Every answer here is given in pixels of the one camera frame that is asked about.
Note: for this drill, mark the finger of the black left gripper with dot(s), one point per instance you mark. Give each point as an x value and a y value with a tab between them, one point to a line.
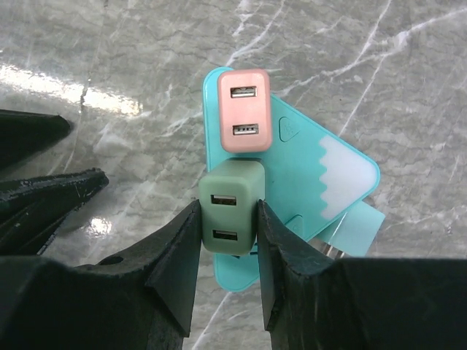
24	134
33	209

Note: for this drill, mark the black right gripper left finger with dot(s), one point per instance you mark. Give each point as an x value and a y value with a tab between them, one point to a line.
139	298

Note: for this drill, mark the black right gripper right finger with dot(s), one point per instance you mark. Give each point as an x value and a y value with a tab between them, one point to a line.
311	301

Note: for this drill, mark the teal triangular power strip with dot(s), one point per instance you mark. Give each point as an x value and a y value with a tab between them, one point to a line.
312	177

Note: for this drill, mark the green plug adapter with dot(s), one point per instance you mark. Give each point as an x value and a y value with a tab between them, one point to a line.
229	196

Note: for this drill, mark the pink plug adapter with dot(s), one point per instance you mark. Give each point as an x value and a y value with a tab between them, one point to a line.
244	101

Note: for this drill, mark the teal plug adapter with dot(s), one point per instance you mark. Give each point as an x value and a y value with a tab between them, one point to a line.
352	234

